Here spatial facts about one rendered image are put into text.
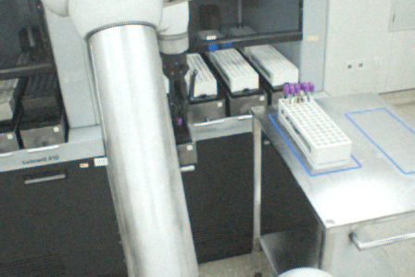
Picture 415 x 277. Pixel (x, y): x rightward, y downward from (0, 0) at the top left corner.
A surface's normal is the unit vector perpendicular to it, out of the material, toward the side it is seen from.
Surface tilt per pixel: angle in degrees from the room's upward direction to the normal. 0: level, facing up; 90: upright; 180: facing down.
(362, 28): 90
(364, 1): 90
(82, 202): 90
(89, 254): 90
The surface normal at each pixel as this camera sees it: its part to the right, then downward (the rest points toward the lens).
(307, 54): 0.22, 0.46
